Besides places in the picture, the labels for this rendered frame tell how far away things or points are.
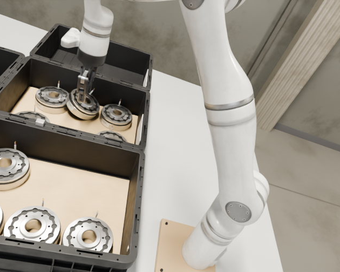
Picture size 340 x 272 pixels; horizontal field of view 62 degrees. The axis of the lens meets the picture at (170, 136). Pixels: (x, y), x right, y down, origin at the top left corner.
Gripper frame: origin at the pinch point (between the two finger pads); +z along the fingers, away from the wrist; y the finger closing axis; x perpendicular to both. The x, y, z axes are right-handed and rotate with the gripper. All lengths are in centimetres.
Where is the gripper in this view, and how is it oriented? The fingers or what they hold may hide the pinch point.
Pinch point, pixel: (84, 92)
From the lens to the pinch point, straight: 88.5
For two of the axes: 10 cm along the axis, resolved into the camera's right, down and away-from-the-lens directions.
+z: -3.4, 7.3, 6.0
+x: -9.4, -2.8, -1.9
